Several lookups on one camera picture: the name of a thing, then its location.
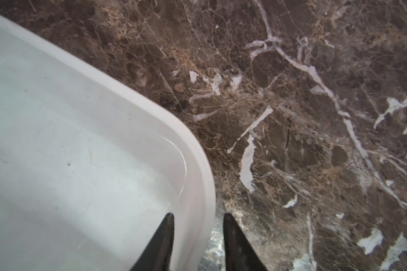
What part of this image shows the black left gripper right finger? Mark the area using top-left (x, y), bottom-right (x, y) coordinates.
top-left (223, 213), bottom-right (267, 271)

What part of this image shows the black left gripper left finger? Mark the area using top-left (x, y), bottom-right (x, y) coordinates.
top-left (130, 213), bottom-right (175, 271)

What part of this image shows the white plastic storage box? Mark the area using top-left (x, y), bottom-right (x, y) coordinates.
top-left (0, 16), bottom-right (215, 271)

